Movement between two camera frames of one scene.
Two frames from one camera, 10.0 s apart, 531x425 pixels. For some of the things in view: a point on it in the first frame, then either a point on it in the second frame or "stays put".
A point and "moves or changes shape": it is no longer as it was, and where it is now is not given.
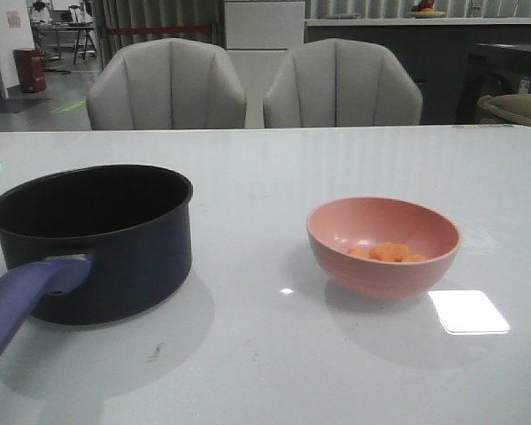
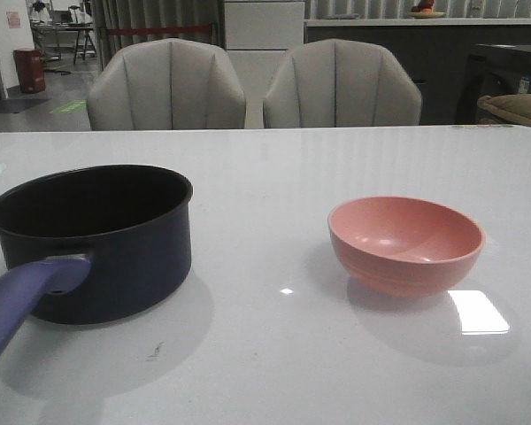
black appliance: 495,69 stays put
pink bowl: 361,224 moves or changes shape
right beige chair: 342,83 stays put
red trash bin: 29,63 stays put
